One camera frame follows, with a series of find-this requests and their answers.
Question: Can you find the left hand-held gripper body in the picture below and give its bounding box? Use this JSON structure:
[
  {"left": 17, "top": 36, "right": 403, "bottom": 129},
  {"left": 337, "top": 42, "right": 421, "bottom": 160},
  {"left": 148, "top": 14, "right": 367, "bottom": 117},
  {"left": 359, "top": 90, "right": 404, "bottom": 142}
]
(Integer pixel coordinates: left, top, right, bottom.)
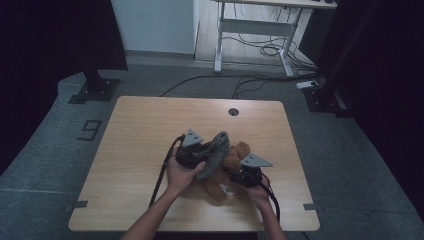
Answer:
[{"left": 174, "top": 128, "right": 213, "bottom": 170}]

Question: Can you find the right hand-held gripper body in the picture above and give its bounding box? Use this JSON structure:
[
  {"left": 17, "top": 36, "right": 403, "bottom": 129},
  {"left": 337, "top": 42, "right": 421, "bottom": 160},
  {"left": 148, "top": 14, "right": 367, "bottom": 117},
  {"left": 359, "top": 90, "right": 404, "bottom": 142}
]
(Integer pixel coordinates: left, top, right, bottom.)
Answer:
[{"left": 229, "top": 152, "right": 274, "bottom": 188}]

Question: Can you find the brown teddy bear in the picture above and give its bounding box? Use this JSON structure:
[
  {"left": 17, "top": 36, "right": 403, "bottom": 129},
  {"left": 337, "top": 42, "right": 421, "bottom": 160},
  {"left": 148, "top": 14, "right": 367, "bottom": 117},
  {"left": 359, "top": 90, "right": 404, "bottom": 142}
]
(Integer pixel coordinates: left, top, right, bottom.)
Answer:
[{"left": 202, "top": 141, "right": 252, "bottom": 203}]

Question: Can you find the person's right hand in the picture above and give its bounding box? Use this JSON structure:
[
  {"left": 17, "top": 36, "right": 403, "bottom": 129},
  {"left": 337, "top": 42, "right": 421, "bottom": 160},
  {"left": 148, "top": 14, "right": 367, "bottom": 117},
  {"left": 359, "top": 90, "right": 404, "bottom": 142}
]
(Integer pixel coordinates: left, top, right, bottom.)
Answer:
[{"left": 244, "top": 175, "right": 273, "bottom": 212}]

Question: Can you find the person's left hand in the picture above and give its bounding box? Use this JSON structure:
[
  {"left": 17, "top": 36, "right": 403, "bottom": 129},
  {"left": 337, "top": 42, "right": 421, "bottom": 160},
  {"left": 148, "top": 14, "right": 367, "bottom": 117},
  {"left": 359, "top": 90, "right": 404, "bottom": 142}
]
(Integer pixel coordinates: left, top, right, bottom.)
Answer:
[{"left": 165, "top": 155, "right": 207, "bottom": 198}]

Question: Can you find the grey tape strip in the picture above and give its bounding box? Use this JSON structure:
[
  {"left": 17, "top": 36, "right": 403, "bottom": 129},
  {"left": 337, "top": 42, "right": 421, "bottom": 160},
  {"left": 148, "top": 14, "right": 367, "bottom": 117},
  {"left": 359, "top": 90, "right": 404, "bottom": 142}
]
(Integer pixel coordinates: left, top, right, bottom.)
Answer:
[
  {"left": 64, "top": 199, "right": 90, "bottom": 213},
  {"left": 302, "top": 202, "right": 325, "bottom": 213}
]

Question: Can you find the white power strip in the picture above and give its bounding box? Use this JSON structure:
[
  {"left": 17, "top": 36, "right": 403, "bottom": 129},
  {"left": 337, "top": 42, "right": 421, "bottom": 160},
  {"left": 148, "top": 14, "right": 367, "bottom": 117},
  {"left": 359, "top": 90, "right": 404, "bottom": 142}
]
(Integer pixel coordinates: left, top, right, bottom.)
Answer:
[{"left": 295, "top": 80, "right": 320, "bottom": 91}]

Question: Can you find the black curtain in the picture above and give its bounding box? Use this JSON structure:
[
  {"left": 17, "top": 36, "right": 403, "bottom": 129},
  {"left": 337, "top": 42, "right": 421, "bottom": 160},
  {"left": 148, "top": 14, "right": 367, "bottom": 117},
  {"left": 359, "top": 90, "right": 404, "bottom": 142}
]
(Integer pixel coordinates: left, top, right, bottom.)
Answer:
[
  {"left": 0, "top": 0, "right": 129, "bottom": 177},
  {"left": 315, "top": 0, "right": 424, "bottom": 219}
]

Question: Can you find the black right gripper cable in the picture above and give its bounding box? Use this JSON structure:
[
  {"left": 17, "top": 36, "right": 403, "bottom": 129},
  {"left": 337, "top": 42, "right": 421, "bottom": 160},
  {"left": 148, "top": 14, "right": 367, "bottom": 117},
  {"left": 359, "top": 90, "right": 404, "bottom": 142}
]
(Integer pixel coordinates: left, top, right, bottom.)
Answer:
[{"left": 258, "top": 172, "right": 281, "bottom": 223}]

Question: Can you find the long black floor cable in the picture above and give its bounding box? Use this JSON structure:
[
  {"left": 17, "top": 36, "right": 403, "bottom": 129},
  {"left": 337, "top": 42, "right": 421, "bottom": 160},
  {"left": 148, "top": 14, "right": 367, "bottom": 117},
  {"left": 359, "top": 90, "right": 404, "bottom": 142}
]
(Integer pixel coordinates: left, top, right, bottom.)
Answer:
[{"left": 158, "top": 73, "right": 318, "bottom": 99}]

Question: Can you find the black stand base plate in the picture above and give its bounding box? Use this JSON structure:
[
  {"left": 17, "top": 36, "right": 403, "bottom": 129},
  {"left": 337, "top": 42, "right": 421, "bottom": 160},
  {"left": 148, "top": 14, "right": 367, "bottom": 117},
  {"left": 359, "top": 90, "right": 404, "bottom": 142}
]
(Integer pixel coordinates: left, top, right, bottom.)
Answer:
[
  {"left": 68, "top": 68, "right": 121, "bottom": 105},
  {"left": 302, "top": 79, "right": 354, "bottom": 119}
]

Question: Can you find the tangle of black cables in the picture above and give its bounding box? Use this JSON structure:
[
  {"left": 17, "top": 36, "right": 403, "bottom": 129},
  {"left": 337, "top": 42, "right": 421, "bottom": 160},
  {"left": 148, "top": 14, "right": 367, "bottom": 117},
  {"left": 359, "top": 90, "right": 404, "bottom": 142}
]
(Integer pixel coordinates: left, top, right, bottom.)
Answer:
[{"left": 222, "top": 33, "right": 318, "bottom": 73}]

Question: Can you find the white desk frame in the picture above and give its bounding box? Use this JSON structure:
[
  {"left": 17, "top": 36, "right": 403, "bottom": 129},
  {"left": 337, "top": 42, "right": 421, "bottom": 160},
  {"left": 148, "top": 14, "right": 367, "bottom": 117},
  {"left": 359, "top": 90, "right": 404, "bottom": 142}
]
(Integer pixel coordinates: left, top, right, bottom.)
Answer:
[{"left": 210, "top": 0, "right": 338, "bottom": 79}]

